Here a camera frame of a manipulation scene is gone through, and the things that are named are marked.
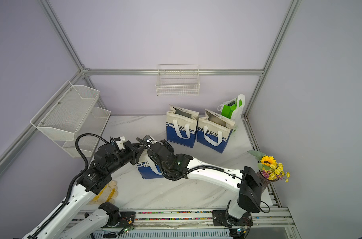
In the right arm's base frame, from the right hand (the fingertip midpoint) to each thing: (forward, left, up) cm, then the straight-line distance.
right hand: (160, 145), depth 75 cm
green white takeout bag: (+22, -42, +4) cm, 47 cm away
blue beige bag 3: (+12, -30, -5) cm, 32 cm away
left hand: (-3, +6, +6) cm, 8 cm away
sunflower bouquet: (-15, -51, 0) cm, 53 cm away
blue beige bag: (-8, +7, -9) cm, 14 cm away
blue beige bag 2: (+16, -11, -4) cm, 20 cm away
